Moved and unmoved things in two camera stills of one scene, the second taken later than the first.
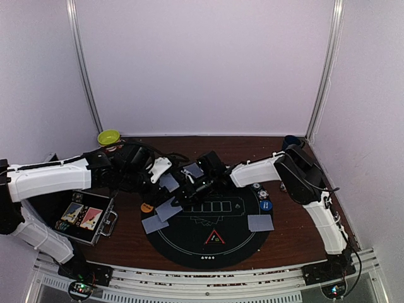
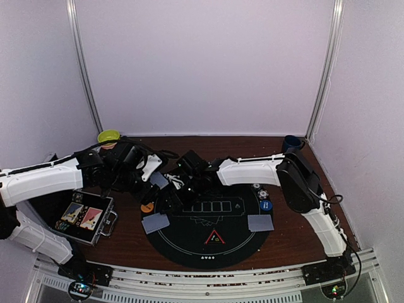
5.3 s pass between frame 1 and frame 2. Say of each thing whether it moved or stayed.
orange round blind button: stayed
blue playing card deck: moved
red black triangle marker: stayed
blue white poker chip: stayed
